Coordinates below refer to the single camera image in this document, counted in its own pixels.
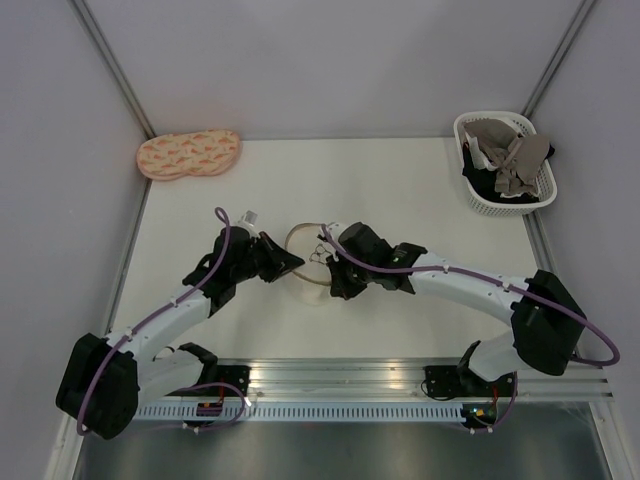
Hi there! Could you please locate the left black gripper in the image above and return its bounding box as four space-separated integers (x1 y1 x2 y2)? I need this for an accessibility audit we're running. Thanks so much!
231 231 304 283

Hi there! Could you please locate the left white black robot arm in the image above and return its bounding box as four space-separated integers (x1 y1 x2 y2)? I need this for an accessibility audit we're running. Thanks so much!
55 226 305 440

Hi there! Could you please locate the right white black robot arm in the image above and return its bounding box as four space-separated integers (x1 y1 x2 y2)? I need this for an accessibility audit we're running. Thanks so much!
319 222 584 395

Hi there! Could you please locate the pink carrot print bra case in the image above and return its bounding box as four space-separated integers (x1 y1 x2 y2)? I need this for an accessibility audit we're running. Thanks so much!
136 129 242 181

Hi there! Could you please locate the beige bra in basket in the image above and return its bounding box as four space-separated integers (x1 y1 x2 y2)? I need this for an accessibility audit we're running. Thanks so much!
462 117 550 199

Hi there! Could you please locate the black garment in basket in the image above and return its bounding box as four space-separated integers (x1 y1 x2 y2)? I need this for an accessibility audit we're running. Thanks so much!
460 130 557 205

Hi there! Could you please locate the white garment in basket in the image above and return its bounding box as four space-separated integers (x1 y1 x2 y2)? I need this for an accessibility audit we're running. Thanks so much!
465 132 494 171

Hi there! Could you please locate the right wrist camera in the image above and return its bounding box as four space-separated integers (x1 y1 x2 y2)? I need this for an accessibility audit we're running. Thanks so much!
321 222 350 241

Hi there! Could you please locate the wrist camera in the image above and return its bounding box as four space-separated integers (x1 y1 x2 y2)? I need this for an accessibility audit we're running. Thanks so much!
237 210 259 238
321 222 350 241

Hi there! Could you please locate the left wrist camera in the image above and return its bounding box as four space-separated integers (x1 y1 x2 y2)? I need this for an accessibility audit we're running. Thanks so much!
237 210 259 238

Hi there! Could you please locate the aluminium mounting rail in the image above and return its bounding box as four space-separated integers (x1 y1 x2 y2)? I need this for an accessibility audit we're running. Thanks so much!
139 357 616 401

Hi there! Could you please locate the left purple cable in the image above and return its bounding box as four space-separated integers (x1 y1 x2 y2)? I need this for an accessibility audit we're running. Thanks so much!
74 206 251 436

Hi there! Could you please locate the purple cable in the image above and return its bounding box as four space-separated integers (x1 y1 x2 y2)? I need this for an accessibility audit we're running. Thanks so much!
320 223 622 369
74 206 251 436

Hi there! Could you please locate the white slotted cable duct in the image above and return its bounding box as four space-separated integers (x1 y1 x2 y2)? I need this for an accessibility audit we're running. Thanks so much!
134 401 465 423

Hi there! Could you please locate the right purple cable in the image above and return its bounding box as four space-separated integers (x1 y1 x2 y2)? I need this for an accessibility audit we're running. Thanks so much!
320 223 622 369

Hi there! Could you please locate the right aluminium corner post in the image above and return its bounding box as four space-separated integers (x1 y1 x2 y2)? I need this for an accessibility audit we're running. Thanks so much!
521 0 600 118

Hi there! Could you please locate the aluminium corner post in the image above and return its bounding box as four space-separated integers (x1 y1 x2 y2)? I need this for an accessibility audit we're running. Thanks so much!
68 0 156 139
521 0 600 118

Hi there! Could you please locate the left aluminium corner post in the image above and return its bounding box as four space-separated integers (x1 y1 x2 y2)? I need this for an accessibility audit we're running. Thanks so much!
68 0 156 139

